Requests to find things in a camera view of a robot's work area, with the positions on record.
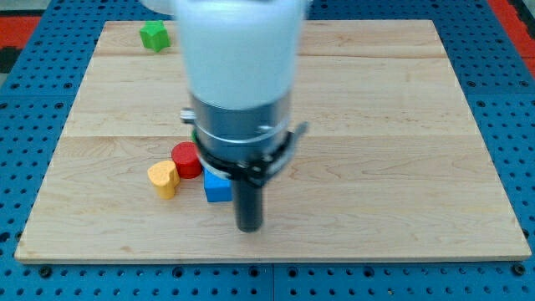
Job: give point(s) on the wooden board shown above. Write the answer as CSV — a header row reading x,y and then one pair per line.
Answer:
x,y
393,168

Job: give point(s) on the green star block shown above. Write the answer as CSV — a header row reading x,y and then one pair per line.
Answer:
x,y
154,35

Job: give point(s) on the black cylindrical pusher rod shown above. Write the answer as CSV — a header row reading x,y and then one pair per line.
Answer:
x,y
248,208

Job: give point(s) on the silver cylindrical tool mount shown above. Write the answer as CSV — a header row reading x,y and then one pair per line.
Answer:
x,y
252,144

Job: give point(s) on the red cylinder block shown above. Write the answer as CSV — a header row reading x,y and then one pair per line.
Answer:
x,y
184,154

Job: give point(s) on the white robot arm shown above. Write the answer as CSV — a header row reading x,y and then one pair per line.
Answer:
x,y
240,59

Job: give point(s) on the yellow heart block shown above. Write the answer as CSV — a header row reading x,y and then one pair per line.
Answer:
x,y
164,178

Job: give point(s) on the blue cube block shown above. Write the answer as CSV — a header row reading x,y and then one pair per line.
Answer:
x,y
216,188

